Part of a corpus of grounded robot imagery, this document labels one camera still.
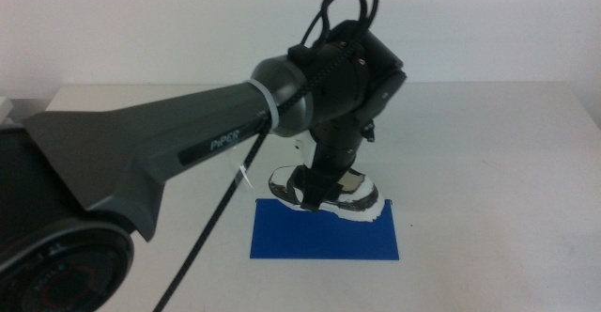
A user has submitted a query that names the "blue rectangular mat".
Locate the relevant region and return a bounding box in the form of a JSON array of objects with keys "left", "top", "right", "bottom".
[{"left": 249, "top": 197, "right": 401, "bottom": 261}]

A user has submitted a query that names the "white zip tie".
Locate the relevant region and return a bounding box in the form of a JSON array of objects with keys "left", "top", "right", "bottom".
[{"left": 233, "top": 77, "right": 282, "bottom": 193}]

